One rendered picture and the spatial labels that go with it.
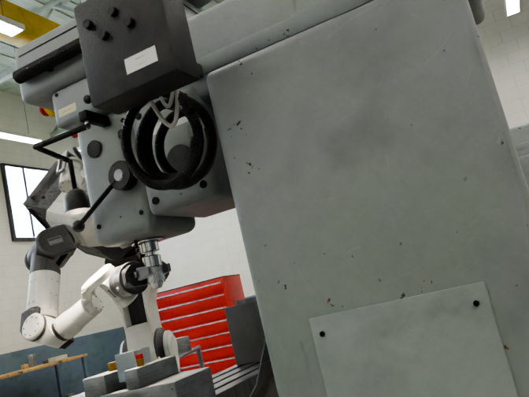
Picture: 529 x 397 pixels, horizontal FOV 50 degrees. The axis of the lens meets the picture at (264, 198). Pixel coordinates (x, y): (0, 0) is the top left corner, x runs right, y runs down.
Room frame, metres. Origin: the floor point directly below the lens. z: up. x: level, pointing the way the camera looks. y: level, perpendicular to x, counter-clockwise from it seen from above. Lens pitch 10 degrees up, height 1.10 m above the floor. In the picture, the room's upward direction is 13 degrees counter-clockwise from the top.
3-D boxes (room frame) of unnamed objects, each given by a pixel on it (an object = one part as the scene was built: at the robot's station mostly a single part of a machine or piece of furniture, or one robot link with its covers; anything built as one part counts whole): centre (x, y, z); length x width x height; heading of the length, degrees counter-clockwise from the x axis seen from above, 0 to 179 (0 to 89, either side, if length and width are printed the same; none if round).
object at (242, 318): (1.94, 0.11, 1.01); 0.22 x 0.12 x 0.20; 150
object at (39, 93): (1.41, 0.30, 1.81); 0.47 x 0.26 x 0.16; 66
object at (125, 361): (1.29, 0.37, 1.03); 0.06 x 0.05 x 0.06; 159
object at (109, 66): (0.99, 0.17, 1.62); 0.20 x 0.09 x 0.21; 66
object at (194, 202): (1.34, 0.13, 1.47); 0.24 x 0.19 x 0.26; 156
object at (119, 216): (1.41, 0.31, 1.47); 0.21 x 0.19 x 0.32; 156
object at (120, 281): (1.48, 0.37, 1.23); 0.13 x 0.12 x 0.10; 131
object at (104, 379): (1.31, 0.42, 1.00); 0.15 x 0.06 x 0.04; 159
